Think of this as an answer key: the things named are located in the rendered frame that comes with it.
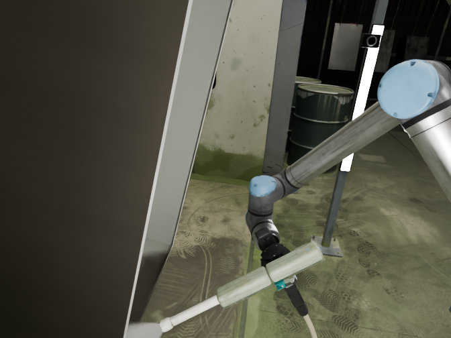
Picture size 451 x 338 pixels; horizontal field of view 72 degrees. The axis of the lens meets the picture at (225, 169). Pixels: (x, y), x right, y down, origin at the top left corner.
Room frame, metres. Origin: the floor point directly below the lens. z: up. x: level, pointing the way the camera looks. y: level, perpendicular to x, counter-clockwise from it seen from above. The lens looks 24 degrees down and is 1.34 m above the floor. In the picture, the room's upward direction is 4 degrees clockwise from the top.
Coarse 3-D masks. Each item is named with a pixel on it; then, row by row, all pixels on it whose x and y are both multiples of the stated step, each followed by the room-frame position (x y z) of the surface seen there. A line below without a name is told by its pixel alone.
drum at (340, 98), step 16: (304, 96) 3.20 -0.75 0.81; (320, 96) 3.09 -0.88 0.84; (336, 96) 3.07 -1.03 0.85; (352, 96) 3.21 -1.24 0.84; (304, 112) 3.17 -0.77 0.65; (320, 112) 3.08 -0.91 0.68; (336, 112) 3.08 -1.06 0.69; (304, 128) 3.15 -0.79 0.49; (320, 128) 3.07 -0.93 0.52; (336, 128) 3.09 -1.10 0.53; (304, 144) 3.13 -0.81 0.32; (288, 160) 3.32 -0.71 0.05
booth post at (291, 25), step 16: (288, 0) 2.66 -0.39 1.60; (304, 0) 2.65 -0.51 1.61; (288, 16) 2.66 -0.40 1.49; (304, 16) 2.65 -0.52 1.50; (288, 32) 2.66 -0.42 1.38; (288, 48) 2.66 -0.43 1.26; (288, 64) 2.66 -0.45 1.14; (288, 80) 2.65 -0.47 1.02; (272, 96) 2.67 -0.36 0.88; (288, 96) 2.65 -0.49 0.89; (272, 112) 2.67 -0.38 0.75; (288, 112) 2.65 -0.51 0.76; (272, 128) 2.66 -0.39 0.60; (288, 128) 2.65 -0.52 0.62; (272, 144) 2.66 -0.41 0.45; (272, 160) 2.66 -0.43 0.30
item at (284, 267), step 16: (288, 256) 0.68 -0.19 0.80; (304, 256) 0.66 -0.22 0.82; (320, 256) 0.67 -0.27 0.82; (256, 272) 0.66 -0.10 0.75; (272, 272) 0.65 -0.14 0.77; (288, 272) 0.65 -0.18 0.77; (224, 288) 0.65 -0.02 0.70; (240, 288) 0.63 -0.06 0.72; (256, 288) 0.64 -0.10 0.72; (288, 288) 0.66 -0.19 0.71; (208, 304) 0.63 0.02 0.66; (224, 304) 0.62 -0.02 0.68; (304, 304) 0.68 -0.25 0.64; (176, 320) 0.61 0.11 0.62
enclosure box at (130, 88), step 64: (0, 0) 0.54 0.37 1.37; (64, 0) 0.53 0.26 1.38; (128, 0) 0.53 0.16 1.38; (192, 0) 0.54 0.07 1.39; (0, 64) 0.54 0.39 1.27; (64, 64) 0.54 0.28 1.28; (128, 64) 0.53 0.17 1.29; (192, 64) 1.12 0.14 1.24; (0, 128) 0.55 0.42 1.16; (64, 128) 0.54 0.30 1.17; (128, 128) 0.53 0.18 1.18; (192, 128) 1.12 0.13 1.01; (0, 192) 0.55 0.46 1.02; (64, 192) 0.54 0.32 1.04; (128, 192) 0.53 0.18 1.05; (0, 256) 0.55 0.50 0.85; (64, 256) 0.54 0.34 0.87; (128, 256) 0.53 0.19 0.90; (0, 320) 0.56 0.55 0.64; (64, 320) 0.54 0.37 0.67; (128, 320) 0.55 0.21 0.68
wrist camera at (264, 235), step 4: (264, 228) 0.78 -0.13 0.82; (256, 232) 0.78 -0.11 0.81; (260, 232) 0.77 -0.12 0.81; (264, 232) 0.77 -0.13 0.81; (268, 232) 0.77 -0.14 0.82; (256, 236) 0.77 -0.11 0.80; (260, 236) 0.76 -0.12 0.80; (264, 236) 0.76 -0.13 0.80; (268, 236) 0.77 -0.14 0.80; (272, 236) 0.79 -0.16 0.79; (260, 240) 0.77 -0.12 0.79; (264, 240) 0.77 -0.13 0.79; (268, 240) 0.79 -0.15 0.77; (272, 240) 0.80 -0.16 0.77; (260, 244) 0.78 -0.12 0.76; (264, 244) 0.79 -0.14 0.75; (268, 244) 0.80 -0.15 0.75; (264, 248) 0.81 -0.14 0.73
